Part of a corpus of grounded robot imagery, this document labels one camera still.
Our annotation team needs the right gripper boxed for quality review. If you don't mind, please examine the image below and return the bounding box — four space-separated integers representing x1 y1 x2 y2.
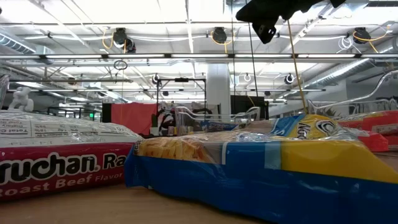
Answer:
235 0 312 44

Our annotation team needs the blue Maruchan noodle pack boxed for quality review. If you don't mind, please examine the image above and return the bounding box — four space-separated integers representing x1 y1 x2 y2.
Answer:
200 120 241 132
124 113 398 224

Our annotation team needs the red Maruchan noodle pack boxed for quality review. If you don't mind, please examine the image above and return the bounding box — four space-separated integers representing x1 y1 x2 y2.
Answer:
0 110 144 202

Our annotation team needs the long ceiling light strip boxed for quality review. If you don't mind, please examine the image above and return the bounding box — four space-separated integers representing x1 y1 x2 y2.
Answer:
0 53 398 60

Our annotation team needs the white building column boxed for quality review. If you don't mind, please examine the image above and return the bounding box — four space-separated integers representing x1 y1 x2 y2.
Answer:
206 63 233 124

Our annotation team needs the black panel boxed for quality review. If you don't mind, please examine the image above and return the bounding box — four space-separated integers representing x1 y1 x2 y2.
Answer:
230 95 270 121

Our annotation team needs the clear plastic bin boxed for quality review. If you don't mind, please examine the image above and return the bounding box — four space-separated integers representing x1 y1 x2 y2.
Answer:
174 105 262 136
306 70 398 139
0 73 10 110

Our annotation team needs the small green artificial plant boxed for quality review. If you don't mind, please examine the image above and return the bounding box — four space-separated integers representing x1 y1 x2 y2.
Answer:
318 106 343 118

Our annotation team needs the red cloth partition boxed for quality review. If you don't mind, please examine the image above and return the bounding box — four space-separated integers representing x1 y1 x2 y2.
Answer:
110 101 159 134

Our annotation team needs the black hanging cable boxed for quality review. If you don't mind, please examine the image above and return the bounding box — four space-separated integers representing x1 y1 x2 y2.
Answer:
248 21 259 98
230 0 236 103

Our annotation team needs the black ceiling cable reel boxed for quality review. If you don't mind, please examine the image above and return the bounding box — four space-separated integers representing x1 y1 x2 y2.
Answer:
353 27 371 44
112 27 129 46
212 27 228 44

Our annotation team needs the yellow hanging cable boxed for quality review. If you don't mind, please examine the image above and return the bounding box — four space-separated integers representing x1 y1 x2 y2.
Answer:
286 19 308 114

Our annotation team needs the silver ceiling duct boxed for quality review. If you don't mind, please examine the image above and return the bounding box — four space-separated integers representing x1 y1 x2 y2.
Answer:
0 32 53 65
306 37 398 90

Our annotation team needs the black gantry frame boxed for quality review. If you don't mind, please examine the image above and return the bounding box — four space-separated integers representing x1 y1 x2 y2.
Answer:
155 77 208 110

